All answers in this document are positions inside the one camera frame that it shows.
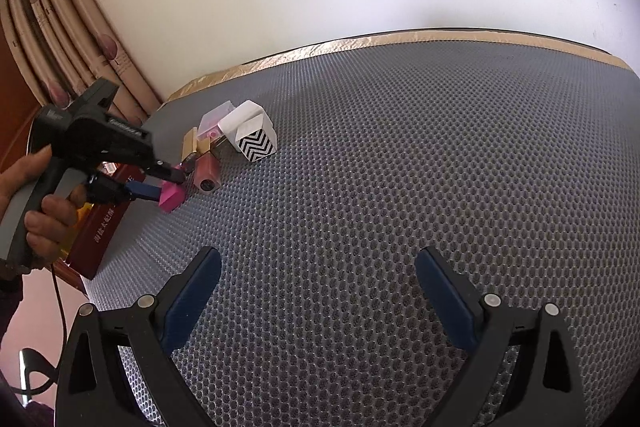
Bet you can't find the person's left hand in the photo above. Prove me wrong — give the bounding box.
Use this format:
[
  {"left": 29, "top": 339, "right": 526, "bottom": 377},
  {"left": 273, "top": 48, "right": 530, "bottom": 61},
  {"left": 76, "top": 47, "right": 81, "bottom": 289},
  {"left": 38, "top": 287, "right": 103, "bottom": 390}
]
[{"left": 0, "top": 146, "right": 90, "bottom": 269}]

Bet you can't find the brown wooden door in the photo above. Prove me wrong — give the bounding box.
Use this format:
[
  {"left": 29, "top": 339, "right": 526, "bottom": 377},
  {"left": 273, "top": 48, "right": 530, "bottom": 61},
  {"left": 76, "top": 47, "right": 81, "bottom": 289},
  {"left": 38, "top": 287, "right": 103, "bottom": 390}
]
[{"left": 0, "top": 0, "right": 56, "bottom": 172}]

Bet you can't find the clear plastic box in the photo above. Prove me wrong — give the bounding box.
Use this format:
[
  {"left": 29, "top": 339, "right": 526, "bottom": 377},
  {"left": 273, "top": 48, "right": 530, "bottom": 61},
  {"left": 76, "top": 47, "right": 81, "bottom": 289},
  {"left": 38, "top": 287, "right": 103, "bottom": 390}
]
[{"left": 197, "top": 101, "right": 238, "bottom": 152}]

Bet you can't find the grey mesh mat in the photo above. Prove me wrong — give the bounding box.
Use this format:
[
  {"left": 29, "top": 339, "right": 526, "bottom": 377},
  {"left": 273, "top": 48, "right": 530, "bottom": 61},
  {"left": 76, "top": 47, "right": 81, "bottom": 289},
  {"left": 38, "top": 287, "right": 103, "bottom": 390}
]
[{"left": 82, "top": 39, "right": 640, "bottom": 427}]

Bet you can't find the maroon lip gloss gold cap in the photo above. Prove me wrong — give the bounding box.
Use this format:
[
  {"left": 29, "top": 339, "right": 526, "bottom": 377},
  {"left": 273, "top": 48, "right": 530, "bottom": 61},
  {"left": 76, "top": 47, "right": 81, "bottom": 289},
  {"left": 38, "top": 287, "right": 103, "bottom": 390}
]
[{"left": 181, "top": 128, "right": 222, "bottom": 194}]

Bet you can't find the pink block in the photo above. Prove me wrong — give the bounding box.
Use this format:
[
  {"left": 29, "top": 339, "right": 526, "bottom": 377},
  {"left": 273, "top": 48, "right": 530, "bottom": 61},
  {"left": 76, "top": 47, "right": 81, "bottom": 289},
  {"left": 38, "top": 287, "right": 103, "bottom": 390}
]
[{"left": 157, "top": 184, "right": 186, "bottom": 214}]

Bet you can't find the dark red tin box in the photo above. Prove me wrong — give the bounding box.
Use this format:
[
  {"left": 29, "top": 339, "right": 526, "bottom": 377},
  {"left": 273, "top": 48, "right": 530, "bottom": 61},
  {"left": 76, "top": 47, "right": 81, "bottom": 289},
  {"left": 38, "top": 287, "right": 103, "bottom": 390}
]
[{"left": 62, "top": 162, "right": 146, "bottom": 280}]

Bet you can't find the white charger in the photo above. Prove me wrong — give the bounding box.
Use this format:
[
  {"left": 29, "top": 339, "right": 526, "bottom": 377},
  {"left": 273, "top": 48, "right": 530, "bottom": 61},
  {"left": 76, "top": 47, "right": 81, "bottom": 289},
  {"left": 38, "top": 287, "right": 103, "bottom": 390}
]
[{"left": 219, "top": 99, "right": 266, "bottom": 142}]

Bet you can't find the black cable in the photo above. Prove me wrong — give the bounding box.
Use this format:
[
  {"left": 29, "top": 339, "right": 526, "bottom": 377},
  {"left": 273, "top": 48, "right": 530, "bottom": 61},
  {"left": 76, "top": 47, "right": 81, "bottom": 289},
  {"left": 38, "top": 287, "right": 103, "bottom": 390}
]
[{"left": 17, "top": 263, "right": 68, "bottom": 395}]

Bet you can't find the beige patterned curtain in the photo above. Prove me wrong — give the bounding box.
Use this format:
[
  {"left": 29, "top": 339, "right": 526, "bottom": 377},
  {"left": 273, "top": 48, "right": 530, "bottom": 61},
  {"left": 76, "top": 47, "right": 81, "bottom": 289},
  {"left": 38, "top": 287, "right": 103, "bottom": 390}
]
[{"left": 0, "top": 0, "right": 166, "bottom": 128}]

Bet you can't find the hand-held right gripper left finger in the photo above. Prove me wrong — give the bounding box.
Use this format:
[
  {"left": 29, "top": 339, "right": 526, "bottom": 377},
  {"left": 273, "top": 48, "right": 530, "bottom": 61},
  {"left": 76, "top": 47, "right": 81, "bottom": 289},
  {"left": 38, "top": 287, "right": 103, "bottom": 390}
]
[{"left": 54, "top": 246, "right": 222, "bottom": 427}]

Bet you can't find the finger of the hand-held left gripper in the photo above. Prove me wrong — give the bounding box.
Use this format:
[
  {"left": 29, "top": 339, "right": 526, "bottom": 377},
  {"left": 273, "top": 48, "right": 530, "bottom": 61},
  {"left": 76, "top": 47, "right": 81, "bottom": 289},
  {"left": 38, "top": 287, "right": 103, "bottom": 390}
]
[
  {"left": 86, "top": 174, "right": 164, "bottom": 206},
  {"left": 142, "top": 157, "right": 187, "bottom": 184}
]

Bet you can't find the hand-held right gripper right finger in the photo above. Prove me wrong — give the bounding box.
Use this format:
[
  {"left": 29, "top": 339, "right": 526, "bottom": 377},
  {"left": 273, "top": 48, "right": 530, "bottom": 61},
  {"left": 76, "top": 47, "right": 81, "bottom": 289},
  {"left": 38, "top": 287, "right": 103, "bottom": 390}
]
[{"left": 414, "top": 246, "right": 587, "bottom": 427}]

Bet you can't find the white box with chevron print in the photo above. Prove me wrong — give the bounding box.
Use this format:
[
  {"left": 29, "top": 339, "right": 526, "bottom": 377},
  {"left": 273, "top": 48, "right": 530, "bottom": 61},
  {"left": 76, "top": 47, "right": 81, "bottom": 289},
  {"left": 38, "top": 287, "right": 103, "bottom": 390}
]
[{"left": 235, "top": 109, "right": 277, "bottom": 163}]

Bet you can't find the gold tablecloth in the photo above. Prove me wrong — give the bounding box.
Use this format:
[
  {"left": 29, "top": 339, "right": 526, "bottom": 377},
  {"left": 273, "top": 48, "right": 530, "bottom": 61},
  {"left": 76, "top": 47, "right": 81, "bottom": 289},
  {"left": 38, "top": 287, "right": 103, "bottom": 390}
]
[{"left": 165, "top": 28, "right": 633, "bottom": 105}]

